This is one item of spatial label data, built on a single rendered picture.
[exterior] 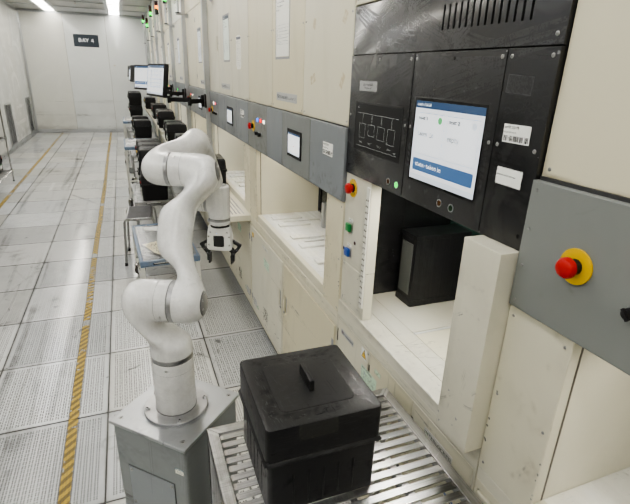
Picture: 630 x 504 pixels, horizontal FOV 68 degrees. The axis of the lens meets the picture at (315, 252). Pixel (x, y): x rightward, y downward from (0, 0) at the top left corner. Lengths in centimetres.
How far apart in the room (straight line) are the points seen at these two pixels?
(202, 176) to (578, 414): 109
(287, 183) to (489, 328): 223
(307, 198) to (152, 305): 203
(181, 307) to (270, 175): 189
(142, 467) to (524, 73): 145
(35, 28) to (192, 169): 1356
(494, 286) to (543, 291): 10
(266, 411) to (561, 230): 73
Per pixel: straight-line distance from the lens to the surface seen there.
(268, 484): 121
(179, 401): 150
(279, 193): 314
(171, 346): 140
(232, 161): 457
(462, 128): 121
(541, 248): 103
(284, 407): 114
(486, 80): 116
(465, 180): 119
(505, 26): 114
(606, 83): 97
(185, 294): 132
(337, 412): 114
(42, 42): 1483
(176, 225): 137
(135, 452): 160
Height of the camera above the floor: 174
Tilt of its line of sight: 21 degrees down
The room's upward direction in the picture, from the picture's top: 2 degrees clockwise
